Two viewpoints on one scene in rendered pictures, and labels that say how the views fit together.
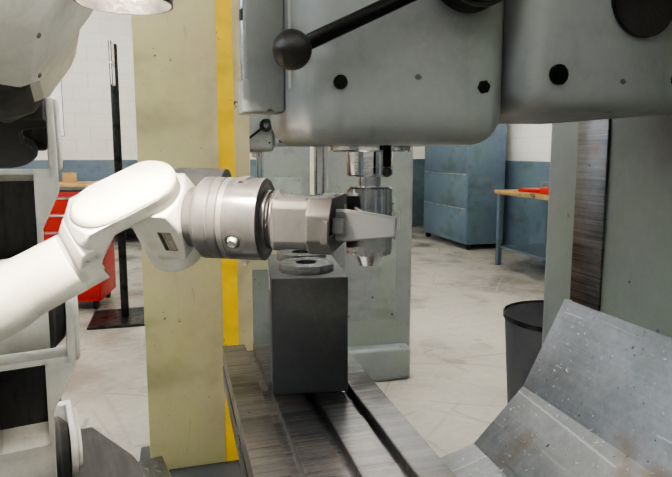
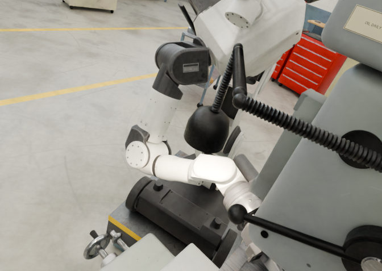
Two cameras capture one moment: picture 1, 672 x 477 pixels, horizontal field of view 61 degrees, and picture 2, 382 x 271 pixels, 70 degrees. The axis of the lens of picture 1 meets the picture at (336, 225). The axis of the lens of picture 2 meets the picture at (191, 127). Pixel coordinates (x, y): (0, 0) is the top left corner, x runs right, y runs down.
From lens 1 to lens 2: 0.42 m
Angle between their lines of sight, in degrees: 50
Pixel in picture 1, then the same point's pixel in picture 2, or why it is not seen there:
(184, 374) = not seen: hidden behind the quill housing
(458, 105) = not seen: outside the picture
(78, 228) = (191, 170)
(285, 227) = (246, 236)
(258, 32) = (270, 167)
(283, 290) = not seen: hidden behind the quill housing
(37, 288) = (175, 176)
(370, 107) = (274, 253)
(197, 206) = (228, 195)
